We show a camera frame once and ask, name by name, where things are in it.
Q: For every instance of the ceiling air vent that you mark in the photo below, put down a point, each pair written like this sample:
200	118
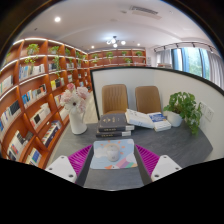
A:
144	11

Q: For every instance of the large glass window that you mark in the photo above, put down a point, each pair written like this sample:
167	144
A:
190	61

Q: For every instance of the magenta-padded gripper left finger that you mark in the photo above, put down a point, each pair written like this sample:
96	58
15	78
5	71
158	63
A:
61	165

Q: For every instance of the white wall socket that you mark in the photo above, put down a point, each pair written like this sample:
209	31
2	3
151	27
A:
209	114

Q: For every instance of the blue and white book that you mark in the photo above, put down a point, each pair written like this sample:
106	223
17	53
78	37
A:
160	121

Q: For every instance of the pink and white flowers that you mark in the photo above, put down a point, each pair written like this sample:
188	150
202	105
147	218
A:
75	98

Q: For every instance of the large dark grey book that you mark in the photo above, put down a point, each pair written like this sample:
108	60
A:
113	121

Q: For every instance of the green plant in white pot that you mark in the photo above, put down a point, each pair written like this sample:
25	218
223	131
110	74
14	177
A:
183	105

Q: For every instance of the tan padded chair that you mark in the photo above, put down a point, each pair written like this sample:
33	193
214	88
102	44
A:
148	98
115	98

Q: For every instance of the orange wooden bookshelf unit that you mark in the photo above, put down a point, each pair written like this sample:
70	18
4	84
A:
33	113

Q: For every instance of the multi-bulb ceiling lamp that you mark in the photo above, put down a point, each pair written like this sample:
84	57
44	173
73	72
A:
114	41

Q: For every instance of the pastel cloud print mouse pad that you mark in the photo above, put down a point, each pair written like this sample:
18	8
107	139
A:
128	161

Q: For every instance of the white partition with black edge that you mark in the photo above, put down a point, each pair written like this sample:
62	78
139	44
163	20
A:
133	76

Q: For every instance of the thin dark grey book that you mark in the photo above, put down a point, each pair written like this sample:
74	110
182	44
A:
111	134

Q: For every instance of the thick white book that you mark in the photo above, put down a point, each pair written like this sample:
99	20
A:
138	118

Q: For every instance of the white ceramic vase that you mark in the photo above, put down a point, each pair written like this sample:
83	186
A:
77	125

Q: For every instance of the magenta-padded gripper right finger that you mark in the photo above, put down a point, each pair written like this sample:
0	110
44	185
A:
165	165

